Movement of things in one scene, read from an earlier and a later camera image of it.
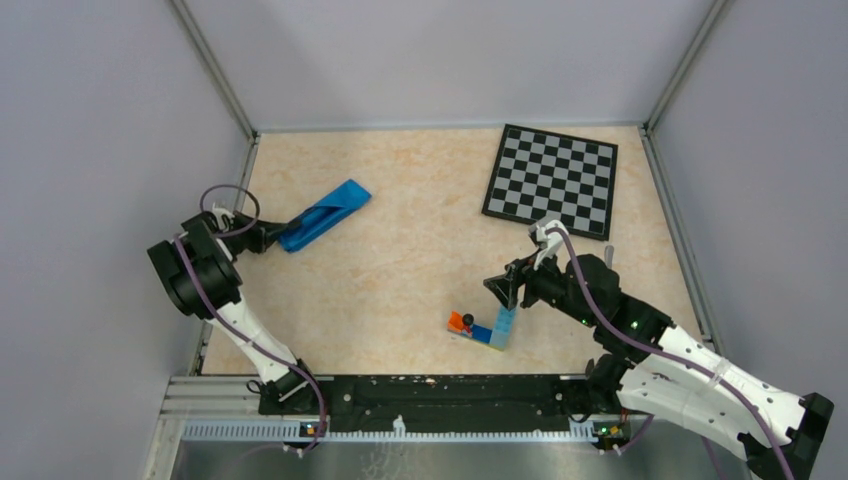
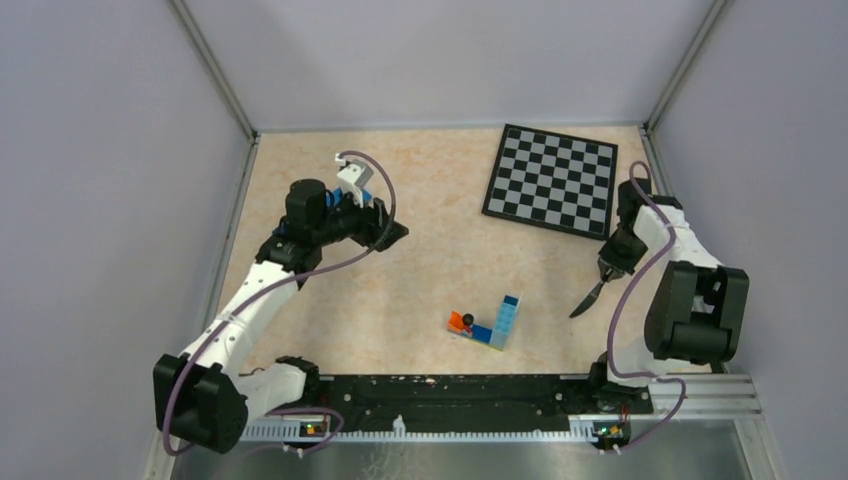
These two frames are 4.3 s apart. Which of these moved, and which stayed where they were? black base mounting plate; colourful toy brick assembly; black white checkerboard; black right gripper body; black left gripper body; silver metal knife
Moved: black right gripper body; black left gripper body; silver metal knife
Stayed: black white checkerboard; colourful toy brick assembly; black base mounting plate
